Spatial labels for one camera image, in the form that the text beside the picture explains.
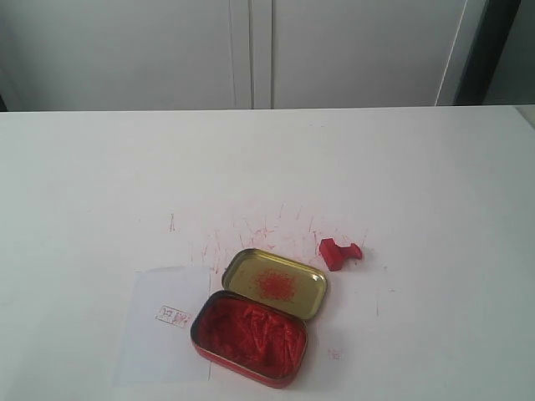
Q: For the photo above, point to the red plastic stamp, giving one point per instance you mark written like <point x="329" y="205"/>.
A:
<point x="335" y="256"/>

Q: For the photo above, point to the red ink pad tin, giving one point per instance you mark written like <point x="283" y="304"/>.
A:
<point x="249" y="338"/>

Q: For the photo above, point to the gold tin lid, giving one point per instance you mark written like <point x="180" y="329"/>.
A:
<point x="277" y="282"/>

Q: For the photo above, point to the white paper sheet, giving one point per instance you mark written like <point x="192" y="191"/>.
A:
<point x="156" y="346"/>

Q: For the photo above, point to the white cabinet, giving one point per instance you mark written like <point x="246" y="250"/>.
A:
<point x="144" y="55"/>

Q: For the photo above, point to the dark vertical post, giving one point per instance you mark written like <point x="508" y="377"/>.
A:
<point x="486" y="50"/>

